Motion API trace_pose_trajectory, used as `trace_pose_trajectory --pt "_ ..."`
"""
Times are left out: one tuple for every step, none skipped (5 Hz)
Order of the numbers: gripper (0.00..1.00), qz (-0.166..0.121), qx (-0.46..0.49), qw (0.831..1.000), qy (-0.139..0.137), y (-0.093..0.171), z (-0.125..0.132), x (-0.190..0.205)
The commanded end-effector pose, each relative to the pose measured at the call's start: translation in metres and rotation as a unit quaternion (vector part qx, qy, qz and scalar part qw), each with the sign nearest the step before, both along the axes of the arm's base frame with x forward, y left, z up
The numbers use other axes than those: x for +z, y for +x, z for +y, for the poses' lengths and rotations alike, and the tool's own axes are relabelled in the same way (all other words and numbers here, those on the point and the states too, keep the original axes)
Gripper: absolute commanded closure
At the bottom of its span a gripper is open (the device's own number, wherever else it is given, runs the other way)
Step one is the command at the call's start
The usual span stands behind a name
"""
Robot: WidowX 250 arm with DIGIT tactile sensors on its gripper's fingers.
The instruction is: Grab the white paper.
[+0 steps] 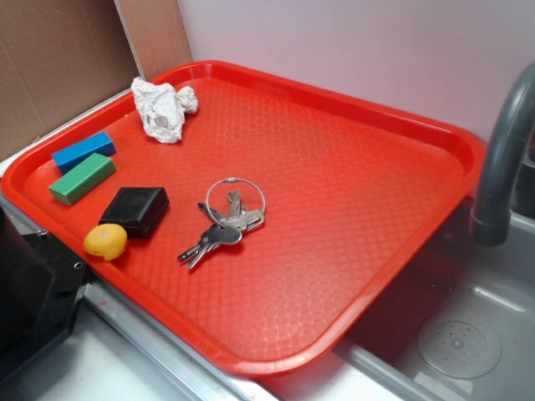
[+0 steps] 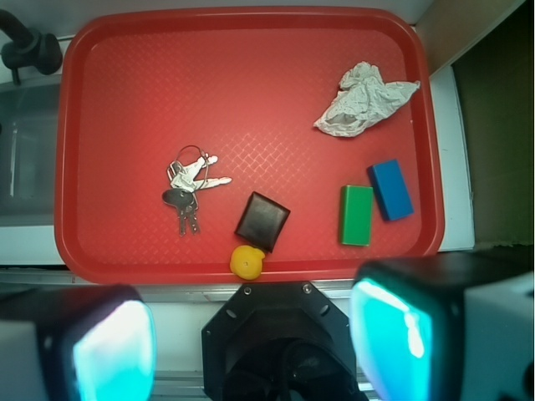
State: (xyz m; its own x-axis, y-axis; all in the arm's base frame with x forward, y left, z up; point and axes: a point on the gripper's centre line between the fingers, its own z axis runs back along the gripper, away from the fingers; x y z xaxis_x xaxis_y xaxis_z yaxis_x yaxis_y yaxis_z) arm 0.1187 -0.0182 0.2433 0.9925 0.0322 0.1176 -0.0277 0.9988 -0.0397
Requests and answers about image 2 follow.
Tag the yellow rubber duck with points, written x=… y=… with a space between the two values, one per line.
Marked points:
x=247 y=262

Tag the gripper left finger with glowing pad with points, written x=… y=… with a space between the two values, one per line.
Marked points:
x=78 y=343

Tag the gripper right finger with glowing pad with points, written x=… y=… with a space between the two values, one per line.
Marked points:
x=454 y=326

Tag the red plastic tray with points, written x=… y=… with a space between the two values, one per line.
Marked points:
x=246 y=85

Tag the green rectangular block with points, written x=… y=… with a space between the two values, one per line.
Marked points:
x=355 y=215

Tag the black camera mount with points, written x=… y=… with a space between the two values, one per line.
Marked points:
x=283 y=341

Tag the bunch of silver keys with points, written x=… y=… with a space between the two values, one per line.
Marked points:
x=185 y=181

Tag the black square wallet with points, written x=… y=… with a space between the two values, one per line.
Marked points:
x=262 y=221

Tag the black faucet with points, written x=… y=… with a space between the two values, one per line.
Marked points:
x=28 y=47

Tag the white paper towel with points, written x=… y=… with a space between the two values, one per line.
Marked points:
x=363 y=100

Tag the metal sink basin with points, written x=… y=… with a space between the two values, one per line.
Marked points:
x=29 y=124

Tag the blue rectangular block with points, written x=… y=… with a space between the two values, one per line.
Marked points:
x=391 y=190

